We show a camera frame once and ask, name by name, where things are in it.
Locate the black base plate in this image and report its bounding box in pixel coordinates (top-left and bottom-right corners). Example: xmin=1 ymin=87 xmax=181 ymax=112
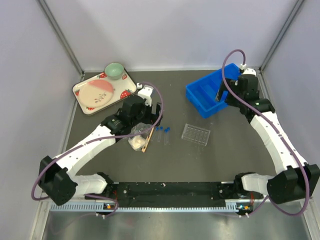
xmin=85 ymin=181 xmax=249 ymax=207

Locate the blue capped test tube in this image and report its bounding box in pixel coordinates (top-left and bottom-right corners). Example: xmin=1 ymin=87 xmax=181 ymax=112
xmin=156 ymin=126 xmax=163 ymax=143
xmin=164 ymin=127 xmax=171 ymax=145

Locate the wooden test tube clamp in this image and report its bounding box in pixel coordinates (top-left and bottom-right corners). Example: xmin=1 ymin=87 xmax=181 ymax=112
xmin=141 ymin=127 xmax=155 ymax=153

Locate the pink cream plate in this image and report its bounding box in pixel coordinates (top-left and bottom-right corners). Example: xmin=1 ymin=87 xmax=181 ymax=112
xmin=78 ymin=79 xmax=114 ymax=108

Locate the strawberry pattern tray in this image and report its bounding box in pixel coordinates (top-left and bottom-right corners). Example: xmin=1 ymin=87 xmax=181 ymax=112
xmin=72 ymin=71 xmax=137 ymax=115

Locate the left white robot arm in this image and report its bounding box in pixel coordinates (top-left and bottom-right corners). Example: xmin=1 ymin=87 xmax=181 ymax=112
xmin=38 ymin=95 xmax=162 ymax=206

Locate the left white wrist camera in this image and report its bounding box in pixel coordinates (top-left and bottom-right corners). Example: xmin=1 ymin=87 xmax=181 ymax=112
xmin=136 ymin=83 xmax=154 ymax=107

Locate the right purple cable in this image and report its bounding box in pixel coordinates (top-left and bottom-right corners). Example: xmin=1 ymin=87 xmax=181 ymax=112
xmin=221 ymin=49 xmax=311 ymax=216

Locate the grey slotted cable duct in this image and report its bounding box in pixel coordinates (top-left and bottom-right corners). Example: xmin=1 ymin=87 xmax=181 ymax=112
xmin=50 ymin=202 xmax=253 ymax=214

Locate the beige crumpled glove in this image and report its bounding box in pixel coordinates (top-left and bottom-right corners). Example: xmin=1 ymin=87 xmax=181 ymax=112
xmin=128 ymin=135 xmax=147 ymax=151

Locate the clear glass flask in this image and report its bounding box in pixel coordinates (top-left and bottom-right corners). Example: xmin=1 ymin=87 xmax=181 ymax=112
xmin=130 ymin=123 xmax=152 ymax=139

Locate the blue plastic divided bin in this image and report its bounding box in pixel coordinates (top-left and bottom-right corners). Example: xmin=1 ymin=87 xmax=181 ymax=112
xmin=185 ymin=69 xmax=228 ymax=119

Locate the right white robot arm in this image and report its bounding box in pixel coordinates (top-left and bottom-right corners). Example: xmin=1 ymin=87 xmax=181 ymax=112
xmin=216 ymin=73 xmax=320 ymax=204

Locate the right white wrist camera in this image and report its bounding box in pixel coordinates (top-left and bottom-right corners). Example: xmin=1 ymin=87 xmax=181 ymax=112
xmin=239 ymin=63 xmax=257 ymax=77

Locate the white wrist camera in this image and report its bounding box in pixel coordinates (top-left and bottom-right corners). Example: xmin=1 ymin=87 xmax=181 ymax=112
xmin=239 ymin=63 xmax=257 ymax=77
xmin=136 ymin=83 xmax=154 ymax=107

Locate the green ceramic bowl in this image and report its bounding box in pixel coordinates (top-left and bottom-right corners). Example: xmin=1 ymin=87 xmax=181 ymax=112
xmin=104 ymin=62 xmax=124 ymax=80

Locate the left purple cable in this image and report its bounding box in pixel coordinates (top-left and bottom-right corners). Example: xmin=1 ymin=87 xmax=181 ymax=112
xmin=30 ymin=81 xmax=165 ymax=202

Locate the purple cable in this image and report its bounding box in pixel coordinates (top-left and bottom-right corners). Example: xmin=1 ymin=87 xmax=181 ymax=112
xmin=30 ymin=81 xmax=165 ymax=202
xmin=221 ymin=49 xmax=311 ymax=216

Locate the clear acrylic tube rack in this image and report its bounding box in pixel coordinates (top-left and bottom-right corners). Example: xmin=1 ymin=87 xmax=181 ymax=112
xmin=181 ymin=123 xmax=211 ymax=146

